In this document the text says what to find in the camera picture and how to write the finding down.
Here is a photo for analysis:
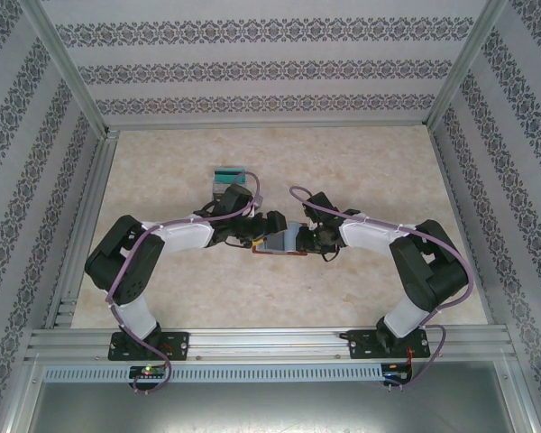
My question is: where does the clear acrylic card box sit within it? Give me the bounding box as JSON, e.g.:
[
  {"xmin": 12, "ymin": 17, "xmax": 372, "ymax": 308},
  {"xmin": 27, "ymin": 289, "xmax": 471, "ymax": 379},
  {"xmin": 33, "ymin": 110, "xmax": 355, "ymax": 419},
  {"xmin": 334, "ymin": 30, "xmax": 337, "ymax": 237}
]
[{"xmin": 211, "ymin": 167, "xmax": 250, "ymax": 205}]

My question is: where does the brown leather card holder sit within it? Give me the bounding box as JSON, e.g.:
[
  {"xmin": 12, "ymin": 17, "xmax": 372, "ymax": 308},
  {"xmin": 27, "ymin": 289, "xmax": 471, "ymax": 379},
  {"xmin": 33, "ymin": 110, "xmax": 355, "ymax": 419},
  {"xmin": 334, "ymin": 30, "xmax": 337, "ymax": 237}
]
[{"xmin": 251, "ymin": 219, "xmax": 313, "ymax": 258}]

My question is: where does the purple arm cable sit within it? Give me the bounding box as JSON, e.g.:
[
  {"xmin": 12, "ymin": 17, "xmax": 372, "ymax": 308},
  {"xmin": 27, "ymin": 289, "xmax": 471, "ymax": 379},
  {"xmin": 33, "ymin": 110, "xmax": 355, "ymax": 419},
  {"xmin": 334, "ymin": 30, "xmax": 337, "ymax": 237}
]
[
  {"xmin": 105, "ymin": 170, "xmax": 265, "ymax": 396},
  {"xmin": 289, "ymin": 185, "xmax": 474, "ymax": 393}
]

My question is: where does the grey metal sheet panel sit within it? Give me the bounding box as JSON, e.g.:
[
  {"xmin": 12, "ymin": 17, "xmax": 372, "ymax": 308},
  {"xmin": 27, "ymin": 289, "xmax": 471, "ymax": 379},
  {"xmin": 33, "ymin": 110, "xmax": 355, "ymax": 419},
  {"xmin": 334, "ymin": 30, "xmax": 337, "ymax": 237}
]
[{"xmin": 8, "ymin": 381, "xmax": 537, "ymax": 433}]

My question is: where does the aluminium back rail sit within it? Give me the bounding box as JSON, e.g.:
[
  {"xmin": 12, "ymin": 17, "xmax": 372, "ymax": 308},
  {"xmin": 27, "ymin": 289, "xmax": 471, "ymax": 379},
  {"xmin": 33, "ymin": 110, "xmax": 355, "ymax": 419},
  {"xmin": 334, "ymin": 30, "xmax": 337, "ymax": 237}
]
[{"xmin": 105, "ymin": 120, "xmax": 434, "ymax": 134}]

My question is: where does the dark VIP card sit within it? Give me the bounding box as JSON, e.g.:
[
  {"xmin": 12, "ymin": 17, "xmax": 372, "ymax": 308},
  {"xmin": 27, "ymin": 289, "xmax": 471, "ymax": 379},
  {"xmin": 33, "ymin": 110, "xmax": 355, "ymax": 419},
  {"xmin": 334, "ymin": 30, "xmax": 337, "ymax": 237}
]
[{"xmin": 260, "ymin": 220, "xmax": 299, "ymax": 253}]

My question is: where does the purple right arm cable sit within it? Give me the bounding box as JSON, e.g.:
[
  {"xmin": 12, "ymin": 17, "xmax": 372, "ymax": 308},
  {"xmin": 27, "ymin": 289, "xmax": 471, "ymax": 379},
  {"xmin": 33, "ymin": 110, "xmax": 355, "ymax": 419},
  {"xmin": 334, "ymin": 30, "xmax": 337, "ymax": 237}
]
[{"xmin": 289, "ymin": 185, "xmax": 474, "ymax": 393}]

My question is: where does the small circuit board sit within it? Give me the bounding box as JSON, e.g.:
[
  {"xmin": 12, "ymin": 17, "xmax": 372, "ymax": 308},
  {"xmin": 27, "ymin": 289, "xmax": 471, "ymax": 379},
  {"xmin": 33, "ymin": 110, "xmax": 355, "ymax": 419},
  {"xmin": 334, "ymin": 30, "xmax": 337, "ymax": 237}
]
[
  {"xmin": 381, "ymin": 363, "xmax": 415, "ymax": 383},
  {"xmin": 129, "ymin": 364, "xmax": 169, "ymax": 380}
]

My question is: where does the left small circuit board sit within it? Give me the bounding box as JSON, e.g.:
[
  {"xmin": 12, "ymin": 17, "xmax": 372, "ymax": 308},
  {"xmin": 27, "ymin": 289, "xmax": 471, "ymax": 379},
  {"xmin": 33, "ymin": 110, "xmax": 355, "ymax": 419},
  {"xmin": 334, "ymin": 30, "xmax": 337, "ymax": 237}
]
[{"xmin": 129, "ymin": 364, "xmax": 169, "ymax": 380}]

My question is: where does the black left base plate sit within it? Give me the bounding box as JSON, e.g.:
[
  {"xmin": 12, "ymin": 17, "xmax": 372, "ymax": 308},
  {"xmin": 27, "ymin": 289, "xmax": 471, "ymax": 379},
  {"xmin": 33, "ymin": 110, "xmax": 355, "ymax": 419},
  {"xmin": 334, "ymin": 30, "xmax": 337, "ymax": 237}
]
[{"xmin": 107, "ymin": 331, "xmax": 191, "ymax": 363}]

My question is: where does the slotted grey cable duct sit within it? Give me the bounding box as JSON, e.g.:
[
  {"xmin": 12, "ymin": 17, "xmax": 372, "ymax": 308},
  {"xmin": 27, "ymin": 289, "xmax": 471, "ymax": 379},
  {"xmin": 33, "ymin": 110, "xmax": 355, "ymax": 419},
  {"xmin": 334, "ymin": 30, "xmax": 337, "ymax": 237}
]
[{"xmin": 41, "ymin": 364, "xmax": 385, "ymax": 383}]

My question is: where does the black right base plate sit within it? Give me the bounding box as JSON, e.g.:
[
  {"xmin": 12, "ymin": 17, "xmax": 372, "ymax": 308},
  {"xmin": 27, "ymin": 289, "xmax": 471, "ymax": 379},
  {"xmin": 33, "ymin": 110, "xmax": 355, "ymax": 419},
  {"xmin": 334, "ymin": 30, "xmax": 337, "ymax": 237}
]
[{"xmin": 347, "ymin": 328, "xmax": 433, "ymax": 361}]

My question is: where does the aluminium mounting rail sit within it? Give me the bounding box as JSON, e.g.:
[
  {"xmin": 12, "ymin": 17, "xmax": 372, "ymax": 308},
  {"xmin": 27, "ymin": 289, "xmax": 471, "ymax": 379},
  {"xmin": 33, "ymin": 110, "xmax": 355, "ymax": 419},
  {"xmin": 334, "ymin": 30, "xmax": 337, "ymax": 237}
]
[{"xmin": 24, "ymin": 327, "xmax": 511, "ymax": 364}]

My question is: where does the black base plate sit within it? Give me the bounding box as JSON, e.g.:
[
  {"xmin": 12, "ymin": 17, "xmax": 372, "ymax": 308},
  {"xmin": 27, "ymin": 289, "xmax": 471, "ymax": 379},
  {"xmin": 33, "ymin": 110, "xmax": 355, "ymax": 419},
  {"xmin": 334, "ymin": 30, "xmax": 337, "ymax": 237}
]
[
  {"xmin": 107, "ymin": 331, "xmax": 191, "ymax": 363},
  {"xmin": 347, "ymin": 328, "xmax": 433, "ymax": 361}
]

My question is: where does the right small circuit board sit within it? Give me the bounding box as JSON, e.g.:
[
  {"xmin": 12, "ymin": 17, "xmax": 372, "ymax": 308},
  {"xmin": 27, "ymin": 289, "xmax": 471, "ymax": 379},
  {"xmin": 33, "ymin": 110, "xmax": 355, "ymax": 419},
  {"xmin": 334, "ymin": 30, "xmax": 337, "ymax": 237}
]
[{"xmin": 381, "ymin": 363, "xmax": 415, "ymax": 383}]

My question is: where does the teal card with black stripe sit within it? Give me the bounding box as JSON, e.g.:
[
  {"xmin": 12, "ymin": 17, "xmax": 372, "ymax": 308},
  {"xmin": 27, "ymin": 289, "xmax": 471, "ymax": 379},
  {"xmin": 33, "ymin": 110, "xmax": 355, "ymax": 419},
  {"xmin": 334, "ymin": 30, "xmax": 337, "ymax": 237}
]
[{"xmin": 213, "ymin": 168, "xmax": 249, "ymax": 185}]

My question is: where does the aluminium side rail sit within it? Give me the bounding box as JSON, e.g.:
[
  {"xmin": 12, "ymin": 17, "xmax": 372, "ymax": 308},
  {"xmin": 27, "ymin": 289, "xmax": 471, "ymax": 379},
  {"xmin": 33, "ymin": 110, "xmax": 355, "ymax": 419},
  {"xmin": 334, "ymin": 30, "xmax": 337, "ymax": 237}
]
[
  {"xmin": 427, "ymin": 125, "xmax": 501, "ymax": 327},
  {"xmin": 43, "ymin": 129, "xmax": 121, "ymax": 329}
]

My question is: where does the aluminium frame post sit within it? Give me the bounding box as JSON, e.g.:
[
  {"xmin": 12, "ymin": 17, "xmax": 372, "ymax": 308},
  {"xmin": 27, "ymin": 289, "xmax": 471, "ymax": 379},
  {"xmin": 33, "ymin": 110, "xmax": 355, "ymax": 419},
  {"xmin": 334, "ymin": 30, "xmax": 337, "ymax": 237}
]
[
  {"xmin": 21, "ymin": 0, "xmax": 110, "ymax": 136},
  {"xmin": 425, "ymin": 0, "xmax": 509, "ymax": 130}
]

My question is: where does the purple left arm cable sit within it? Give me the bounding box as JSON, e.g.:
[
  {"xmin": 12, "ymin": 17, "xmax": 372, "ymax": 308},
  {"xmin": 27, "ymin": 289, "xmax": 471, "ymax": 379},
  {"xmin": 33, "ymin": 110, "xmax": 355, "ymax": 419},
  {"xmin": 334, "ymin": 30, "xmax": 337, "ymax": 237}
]
[{"xmin": 105, "ymin": 170, "xmax": 265, "ymax": 396}]

